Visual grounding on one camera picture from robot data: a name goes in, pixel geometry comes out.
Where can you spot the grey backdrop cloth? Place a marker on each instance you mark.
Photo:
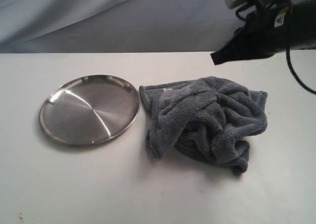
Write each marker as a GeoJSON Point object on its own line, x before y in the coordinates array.
{"type": "Point", "coordinates": [64, 26]}

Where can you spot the grey fluffy towel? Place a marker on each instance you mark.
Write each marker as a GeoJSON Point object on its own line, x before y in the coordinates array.
{"type": "Point", "coordinates": [207, 119]}

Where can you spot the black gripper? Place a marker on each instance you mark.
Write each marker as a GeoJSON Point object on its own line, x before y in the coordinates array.
{"type": "Point", "coordinates": [274, 26]}

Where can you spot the round stainless steel plate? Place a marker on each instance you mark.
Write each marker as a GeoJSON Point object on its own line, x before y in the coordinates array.
{"type": "Point", "coordinates": [89, 110]}

